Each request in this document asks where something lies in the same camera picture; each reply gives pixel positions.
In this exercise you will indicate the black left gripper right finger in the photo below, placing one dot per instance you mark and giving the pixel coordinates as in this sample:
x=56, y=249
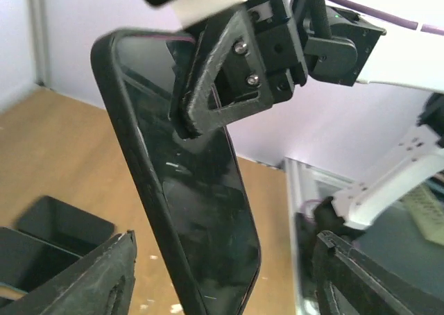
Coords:
x=349, y=282

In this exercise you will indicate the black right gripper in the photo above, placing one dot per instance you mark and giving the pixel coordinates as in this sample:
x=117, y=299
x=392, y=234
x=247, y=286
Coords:
x=227, y=79

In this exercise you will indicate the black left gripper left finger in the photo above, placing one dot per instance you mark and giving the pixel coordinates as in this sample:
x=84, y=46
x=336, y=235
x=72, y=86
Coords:
x=101, y=282

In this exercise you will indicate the black phone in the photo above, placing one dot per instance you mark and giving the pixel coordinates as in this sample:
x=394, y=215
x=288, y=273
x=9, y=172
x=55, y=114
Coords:
x=191, y=189

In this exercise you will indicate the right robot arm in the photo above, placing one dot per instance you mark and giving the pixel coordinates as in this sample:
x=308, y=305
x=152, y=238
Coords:
x=362, y=87

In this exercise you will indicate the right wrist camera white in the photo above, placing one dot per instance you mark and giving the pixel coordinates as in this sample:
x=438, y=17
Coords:
x=172, y=15

